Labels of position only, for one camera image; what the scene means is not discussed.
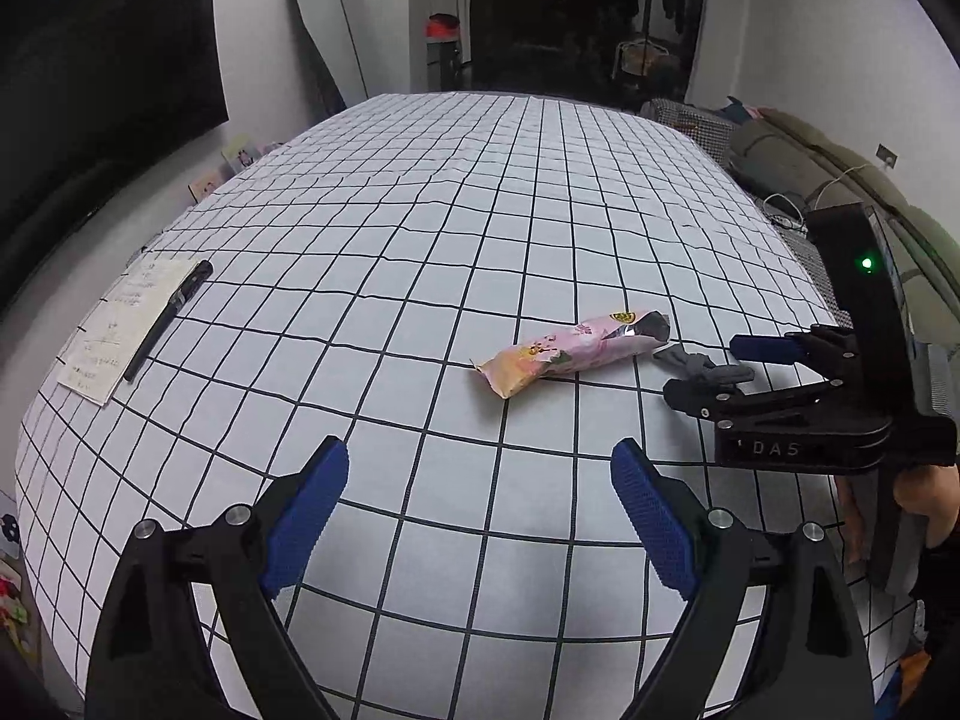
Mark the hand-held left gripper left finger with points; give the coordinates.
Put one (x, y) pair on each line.
(307, 517)

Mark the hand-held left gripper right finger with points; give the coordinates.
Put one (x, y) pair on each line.
(652, 521)

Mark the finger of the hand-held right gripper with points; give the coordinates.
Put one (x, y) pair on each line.
(697, 399)
(761, 349)

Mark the grey wrapper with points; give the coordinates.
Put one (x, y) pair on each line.
(724, 375)

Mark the pink snack wrapper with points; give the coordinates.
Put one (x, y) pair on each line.
(555, 352)

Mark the person's right hand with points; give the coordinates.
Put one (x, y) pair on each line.
(930, 491)

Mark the green sofa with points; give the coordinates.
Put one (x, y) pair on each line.
(795, 157)

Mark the houndstooth pillow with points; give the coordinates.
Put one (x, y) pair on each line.
(694, 127)

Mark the clothes heap on sofa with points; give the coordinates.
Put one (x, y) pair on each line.
(742, 109)

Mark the black pen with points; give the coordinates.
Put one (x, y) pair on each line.
(169, 319)

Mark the white grid tablecloth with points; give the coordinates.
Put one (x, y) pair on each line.
(375, 277)

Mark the white note paper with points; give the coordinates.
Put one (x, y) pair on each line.
(112, 330)

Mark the panda picture card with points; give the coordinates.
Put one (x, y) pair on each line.
(9, 527)

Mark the dark stool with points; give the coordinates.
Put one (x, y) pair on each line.
(446, 64)

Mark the large black television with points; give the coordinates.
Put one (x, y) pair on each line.
(90, 127)

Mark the leaning floor mirror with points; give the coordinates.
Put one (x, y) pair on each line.
(326, 37)

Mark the wall socket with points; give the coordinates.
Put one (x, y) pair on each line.
(886, 156)

